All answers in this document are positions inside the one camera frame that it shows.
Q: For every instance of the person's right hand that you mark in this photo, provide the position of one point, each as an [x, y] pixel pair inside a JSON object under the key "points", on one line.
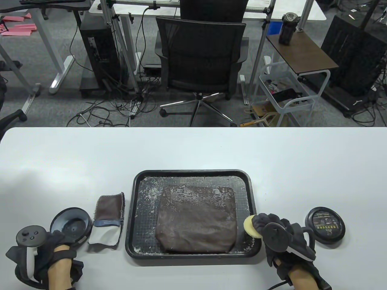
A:
{"points": [[284, 262]]}

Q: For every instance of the person's left hand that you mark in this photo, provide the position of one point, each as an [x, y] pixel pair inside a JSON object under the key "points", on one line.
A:
{"points": [[43, 256]]}

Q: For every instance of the black round hand tracker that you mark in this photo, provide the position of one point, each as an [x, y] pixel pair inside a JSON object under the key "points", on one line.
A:
{"points": [[30, 235], [273, 237]]}

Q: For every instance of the black leather care cream jar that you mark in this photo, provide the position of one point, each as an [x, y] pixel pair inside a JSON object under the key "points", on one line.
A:
{"points": [[75, 225]]}

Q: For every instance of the yellow round sponge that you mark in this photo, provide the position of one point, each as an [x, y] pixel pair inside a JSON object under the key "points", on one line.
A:
{"points": [[249, 226]]}

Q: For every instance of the black round jar lid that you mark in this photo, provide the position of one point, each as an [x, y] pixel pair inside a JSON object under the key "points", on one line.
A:
{"points": [[328, 225]]}

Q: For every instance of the brown microfibre cloth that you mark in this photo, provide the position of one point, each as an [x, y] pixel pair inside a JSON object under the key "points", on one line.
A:
{"points": [[110, 208]]}

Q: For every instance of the brown leather bag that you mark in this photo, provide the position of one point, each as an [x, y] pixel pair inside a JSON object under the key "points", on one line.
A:
{"points": [[196, 217]]}

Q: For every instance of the black plastic tray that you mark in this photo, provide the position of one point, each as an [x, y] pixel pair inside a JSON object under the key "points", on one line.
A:
{"points": [[142, 211]]}

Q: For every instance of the person's left forearm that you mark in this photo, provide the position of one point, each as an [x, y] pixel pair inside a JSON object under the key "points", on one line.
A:
{"points": [[60, 269]]}

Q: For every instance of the person's right forearm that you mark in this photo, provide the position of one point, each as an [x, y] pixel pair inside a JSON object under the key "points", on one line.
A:
{"points": [[302, 279]]}

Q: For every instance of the cardboard box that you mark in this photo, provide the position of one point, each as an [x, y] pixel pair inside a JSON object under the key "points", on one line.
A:
{"points": [[272, 111]]}

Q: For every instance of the white metal trolley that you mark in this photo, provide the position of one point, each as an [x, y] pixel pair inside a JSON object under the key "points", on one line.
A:
{"points": [[290, 105]]}

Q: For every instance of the flat black device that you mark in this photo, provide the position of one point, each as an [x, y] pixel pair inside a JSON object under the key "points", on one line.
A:
{"points": [[285, 95]]}

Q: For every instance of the white power strip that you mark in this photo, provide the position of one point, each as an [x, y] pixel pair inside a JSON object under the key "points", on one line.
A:
{"points": [[134, 108]]}

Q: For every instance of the white desk leg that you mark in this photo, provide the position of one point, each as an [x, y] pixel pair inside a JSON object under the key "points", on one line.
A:
{"points": [[18, 75]]}

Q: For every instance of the brown wooden trolley top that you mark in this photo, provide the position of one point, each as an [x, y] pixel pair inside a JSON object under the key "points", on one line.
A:
{"points": [[302, 51]]}

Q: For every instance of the black computer tower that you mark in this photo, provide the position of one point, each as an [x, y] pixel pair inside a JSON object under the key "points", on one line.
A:
{"points": [[99, 51]]}

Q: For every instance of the black power adapter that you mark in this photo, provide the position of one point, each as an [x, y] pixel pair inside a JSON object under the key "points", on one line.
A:
{"points": [[150, 69]]}

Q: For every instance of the dark desk with white legs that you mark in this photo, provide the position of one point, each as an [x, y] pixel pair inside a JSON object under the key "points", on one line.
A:
{"points": [[45, 39]]}

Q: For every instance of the black equipment case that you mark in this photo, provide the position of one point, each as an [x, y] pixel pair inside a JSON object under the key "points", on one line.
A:
{"points": [[353, 54]]}

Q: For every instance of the pink sheets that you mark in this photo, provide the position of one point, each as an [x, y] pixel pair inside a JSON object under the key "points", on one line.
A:
{"points": [[18, 30]]}

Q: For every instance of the black mesh office chair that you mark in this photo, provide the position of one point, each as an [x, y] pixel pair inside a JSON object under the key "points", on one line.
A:
{"points": [[202, 48]]}

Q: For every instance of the black water bottle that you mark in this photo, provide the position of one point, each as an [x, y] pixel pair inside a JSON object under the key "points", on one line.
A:
{"points": [[287, 30]]}

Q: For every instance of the blue box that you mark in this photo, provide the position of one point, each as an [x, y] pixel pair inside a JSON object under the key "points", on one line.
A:
{"points": [[275, 27]]}

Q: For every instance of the pink strip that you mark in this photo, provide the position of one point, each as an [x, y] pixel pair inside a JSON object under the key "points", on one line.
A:
{"points": [[15, 18]]}

